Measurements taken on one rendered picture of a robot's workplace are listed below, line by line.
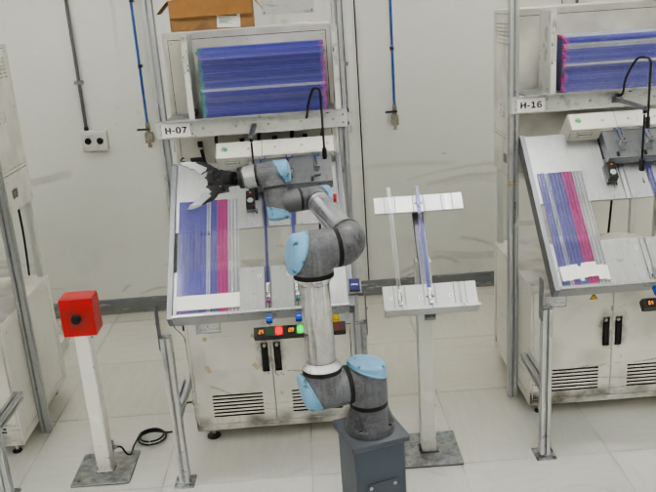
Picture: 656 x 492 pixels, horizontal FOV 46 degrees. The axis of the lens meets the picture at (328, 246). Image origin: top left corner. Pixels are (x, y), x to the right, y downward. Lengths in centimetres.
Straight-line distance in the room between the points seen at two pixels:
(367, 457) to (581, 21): 205
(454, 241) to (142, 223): 194
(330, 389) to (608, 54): 183
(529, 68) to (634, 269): 96
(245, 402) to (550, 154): 165
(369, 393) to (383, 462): 22
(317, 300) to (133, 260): 293
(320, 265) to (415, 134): 270
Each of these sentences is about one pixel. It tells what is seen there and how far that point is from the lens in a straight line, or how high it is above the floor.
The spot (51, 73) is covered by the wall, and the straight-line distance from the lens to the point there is 490.
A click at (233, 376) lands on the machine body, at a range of 339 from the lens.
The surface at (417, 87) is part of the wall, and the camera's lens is 474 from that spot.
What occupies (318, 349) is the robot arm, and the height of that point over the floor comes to 86.
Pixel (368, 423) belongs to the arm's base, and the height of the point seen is 60.
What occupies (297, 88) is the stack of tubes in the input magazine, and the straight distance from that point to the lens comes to 317.
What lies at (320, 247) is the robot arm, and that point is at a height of 116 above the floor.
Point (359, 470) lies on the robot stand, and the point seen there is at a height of 47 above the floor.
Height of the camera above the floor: 180
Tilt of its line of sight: 17 degrees down
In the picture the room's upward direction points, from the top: 4 degrees counter-clockwise
